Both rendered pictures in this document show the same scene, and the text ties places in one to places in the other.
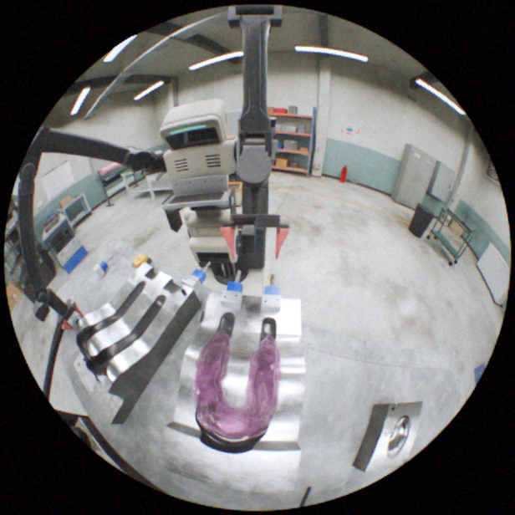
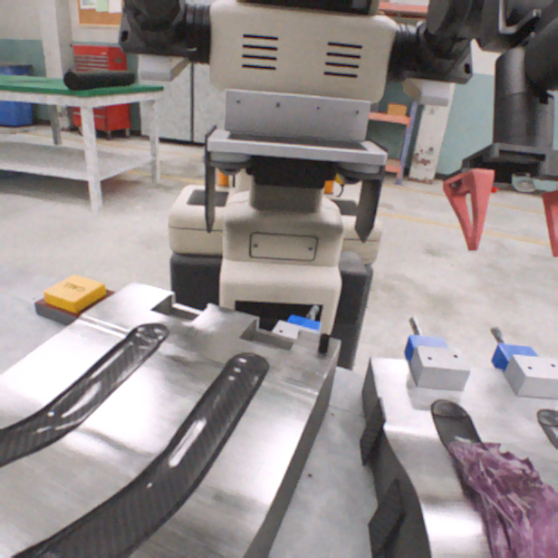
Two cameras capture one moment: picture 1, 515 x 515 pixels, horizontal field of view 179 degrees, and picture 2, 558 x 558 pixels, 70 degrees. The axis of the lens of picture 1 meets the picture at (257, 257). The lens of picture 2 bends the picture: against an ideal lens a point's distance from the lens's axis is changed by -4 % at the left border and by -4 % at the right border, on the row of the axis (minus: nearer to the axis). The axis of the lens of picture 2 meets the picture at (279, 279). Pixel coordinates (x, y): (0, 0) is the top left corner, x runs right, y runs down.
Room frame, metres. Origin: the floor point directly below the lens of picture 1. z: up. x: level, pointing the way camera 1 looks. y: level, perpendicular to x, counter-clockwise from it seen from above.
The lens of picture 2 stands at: (-0.10, 0.28, 1.14)
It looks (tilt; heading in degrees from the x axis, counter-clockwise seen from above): 28 degrees down; 355
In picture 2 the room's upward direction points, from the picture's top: 5 degrees clockwise
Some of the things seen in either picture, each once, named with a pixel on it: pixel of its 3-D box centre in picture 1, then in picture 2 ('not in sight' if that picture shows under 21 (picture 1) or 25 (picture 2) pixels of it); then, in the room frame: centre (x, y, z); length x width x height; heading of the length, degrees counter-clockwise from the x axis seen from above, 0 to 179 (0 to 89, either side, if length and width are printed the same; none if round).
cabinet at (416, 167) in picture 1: (414, 178); not in sight; (3.70, -4.74, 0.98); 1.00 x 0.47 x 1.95; 70
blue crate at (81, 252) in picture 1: (73, 257); not in sight; (1.18, 3.47, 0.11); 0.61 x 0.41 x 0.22; 160
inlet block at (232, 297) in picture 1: (235, 288); (425, 350); (0.28, 0.07, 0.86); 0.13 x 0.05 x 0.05; 174
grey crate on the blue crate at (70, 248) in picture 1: (68, 250); not in sight; (1.18, 3.47, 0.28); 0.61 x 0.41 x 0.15; 160
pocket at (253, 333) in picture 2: (174, 289); (270, 348); (0.25, 0.25, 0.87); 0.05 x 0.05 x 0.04; 66
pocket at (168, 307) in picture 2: (154, 277); (181, 321); (0.29, 0.35, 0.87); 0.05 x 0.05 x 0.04; 66
